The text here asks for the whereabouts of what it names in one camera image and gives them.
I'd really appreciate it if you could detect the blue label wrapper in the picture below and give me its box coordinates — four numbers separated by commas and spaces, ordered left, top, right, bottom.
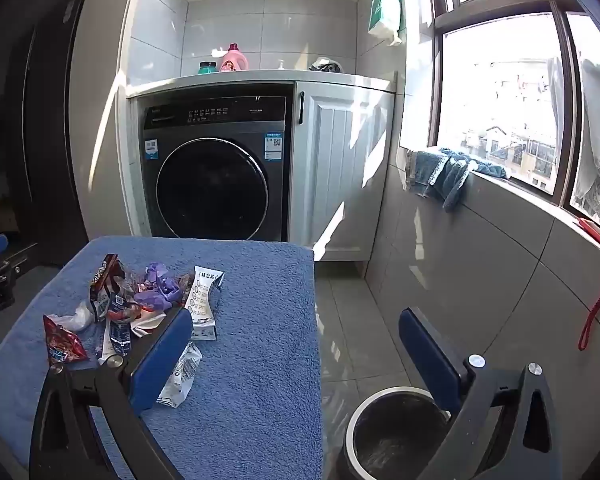
100, 295, 133, 361

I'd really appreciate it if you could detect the brown window frame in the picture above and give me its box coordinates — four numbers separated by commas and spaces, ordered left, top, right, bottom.
425, 0, 600, 241

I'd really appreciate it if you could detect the pink detergent bottle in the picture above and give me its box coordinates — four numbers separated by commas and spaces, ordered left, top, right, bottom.
219, 43, 250, 72

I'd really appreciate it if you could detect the dark door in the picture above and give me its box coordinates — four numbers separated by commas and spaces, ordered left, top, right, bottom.
0, 0, 91, 268

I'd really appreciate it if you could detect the red white wrapper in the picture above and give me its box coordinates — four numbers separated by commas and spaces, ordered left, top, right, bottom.
130, 307, 168, 338

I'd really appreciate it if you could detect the grey blue cloth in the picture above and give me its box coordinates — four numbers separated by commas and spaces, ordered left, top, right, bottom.
405, 150, 448, 198

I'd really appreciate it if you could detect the red snack packet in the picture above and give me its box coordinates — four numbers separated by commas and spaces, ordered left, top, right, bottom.
42, 314, 90, 366

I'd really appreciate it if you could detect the clear plastic wrapper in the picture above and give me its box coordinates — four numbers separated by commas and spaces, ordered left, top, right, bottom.
156, 342, 203, 408

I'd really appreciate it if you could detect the white crumpled tissue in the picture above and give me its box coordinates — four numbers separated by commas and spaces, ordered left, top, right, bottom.
47, 300, 96, 332

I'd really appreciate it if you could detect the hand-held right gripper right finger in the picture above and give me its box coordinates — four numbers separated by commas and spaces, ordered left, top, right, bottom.
399, 307, 576, 480

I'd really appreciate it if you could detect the round black trash can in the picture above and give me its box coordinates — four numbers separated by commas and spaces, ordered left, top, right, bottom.
343, 385, 453, 480

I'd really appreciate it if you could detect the dark grey washing machine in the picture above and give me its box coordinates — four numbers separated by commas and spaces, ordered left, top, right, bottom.
137, 95, 290, 242

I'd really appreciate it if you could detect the blue terry cloth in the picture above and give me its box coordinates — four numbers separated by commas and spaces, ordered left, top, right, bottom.
427, 147, 511, 212

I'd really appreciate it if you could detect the green white hanging bag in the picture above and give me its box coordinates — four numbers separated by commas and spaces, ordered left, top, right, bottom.
369, 0, 406, 46

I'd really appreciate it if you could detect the blue terry towel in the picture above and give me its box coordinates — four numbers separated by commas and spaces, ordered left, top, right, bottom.
0, 236, 323, 480

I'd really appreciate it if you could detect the white cabinet door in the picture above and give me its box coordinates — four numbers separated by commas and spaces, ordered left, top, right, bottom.
294, 82, 396, 261

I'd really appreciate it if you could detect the red rope loop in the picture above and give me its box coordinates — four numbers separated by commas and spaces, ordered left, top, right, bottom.
578, 267, 600, 351

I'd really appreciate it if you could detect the white printed packet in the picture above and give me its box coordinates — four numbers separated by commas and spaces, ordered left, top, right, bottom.
182, 265, 226, 341

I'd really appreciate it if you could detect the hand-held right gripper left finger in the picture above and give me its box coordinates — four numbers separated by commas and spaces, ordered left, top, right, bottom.
28, 306, 196, 480

